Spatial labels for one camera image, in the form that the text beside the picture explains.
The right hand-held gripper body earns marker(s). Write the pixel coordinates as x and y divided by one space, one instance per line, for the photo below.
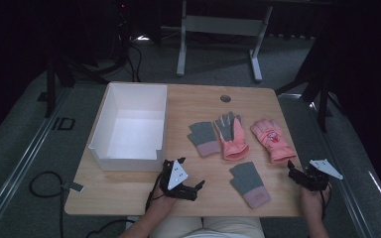
317 173

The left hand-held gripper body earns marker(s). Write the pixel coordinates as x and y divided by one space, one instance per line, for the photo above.
177 180

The gray knit glove pink cuff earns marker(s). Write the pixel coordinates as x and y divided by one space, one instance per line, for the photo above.
204 137
249 183

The pink ski glove printed badge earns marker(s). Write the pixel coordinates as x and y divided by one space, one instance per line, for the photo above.
273 139

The pink ski glove gray palm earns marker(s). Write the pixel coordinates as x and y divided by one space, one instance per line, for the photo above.
234 142

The white rectangular box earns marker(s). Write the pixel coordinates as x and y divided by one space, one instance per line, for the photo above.
130 132

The person's left hand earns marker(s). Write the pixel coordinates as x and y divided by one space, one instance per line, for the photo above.
163 201

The person's right hand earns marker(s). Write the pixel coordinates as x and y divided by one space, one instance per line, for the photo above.
314 201

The person's beige trouser legs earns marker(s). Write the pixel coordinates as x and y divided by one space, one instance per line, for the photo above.
208 227

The round gray table grommet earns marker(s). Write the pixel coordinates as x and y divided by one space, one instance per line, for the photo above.
225 98

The black metal stand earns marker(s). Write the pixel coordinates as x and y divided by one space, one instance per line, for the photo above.
59 72
320 82

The gray tape piece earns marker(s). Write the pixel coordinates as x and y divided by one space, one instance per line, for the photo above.
76 187

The metal floor rail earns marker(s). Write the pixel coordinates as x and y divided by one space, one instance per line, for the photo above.
337 172
20 165

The white metal desk frame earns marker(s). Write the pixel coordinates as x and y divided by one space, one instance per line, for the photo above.
223 25

